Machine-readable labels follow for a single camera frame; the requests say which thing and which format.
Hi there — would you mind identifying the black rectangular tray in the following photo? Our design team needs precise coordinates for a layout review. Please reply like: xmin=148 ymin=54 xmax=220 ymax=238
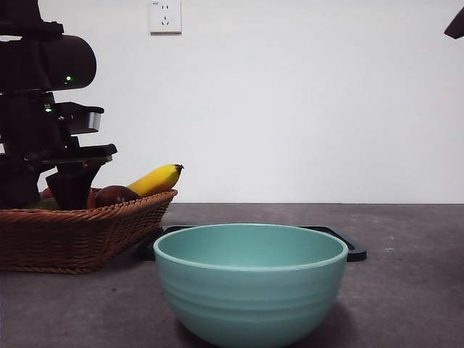
xmin=139 ymin=224 xmax=368 ymax=262

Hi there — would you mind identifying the brown wicker basket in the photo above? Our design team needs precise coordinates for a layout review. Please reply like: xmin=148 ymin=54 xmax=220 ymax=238
xmin=0 ymin=188 xmax=179 ymax=275

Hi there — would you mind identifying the teal ceramic bowl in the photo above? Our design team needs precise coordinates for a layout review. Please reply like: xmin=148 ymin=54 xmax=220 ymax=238
xmin=152 ymin=223 xmax=349 ymax=348

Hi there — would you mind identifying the green avocado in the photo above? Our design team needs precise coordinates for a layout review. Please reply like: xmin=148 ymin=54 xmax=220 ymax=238
xmin=25 ymin=199 xmax=61 ymax=211

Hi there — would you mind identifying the dark red plum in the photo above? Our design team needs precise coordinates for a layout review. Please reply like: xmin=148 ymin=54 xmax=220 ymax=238
xmin=94 ymin=185 xmax=141 ymax=209

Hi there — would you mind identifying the white wall socket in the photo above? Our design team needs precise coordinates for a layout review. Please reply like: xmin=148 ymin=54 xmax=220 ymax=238
xmin=149 ymin=0 xmax=183 ymax=36

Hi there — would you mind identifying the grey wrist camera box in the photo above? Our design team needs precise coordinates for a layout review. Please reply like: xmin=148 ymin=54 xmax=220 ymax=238
xmin=70 ymin=103 xmax=106 ymax=136

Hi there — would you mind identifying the yellow banana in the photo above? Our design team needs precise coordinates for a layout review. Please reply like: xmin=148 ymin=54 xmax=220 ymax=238
xmin=126 ymin=163 xmax=186 ymax=199

